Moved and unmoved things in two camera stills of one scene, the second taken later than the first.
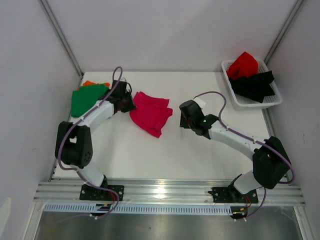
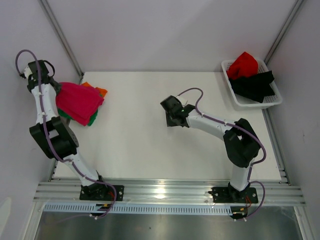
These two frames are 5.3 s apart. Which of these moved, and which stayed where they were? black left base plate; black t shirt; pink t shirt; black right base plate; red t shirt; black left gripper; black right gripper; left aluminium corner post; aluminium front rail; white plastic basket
Moved: pink t shirt; black left gripper; black right gripper
Stayed: red t shirt; black t shirt; black left base plate; left aluminium corner post; aluminium front rail; black right base plate; white plastic basket
